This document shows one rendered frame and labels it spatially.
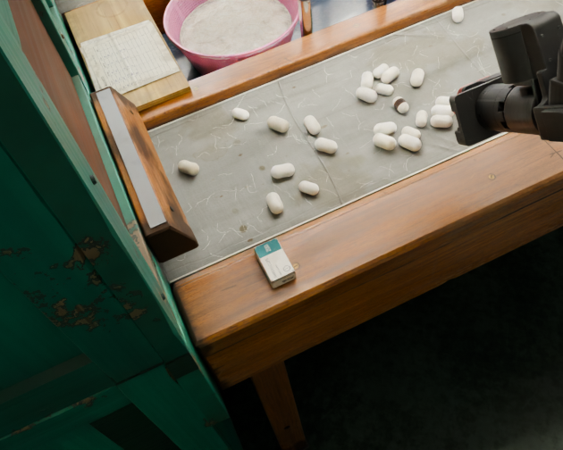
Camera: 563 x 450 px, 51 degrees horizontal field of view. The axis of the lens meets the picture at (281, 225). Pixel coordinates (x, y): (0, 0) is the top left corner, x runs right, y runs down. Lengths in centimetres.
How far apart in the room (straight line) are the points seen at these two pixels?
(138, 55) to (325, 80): 34
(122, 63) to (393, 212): 56
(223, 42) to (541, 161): 61
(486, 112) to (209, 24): 67
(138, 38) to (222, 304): 57
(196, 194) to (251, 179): 9
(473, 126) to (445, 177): 15
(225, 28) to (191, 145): 30
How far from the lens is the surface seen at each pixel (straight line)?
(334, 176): 91
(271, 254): 79
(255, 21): 121
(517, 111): 69
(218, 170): 95
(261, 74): 105
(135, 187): 80
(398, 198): 86
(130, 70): 110
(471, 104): 76
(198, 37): 121
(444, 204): 86
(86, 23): 125
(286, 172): 90
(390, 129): 95
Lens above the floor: 146
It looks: 56 degrees down
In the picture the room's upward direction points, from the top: 11 degrees counter-clockwise
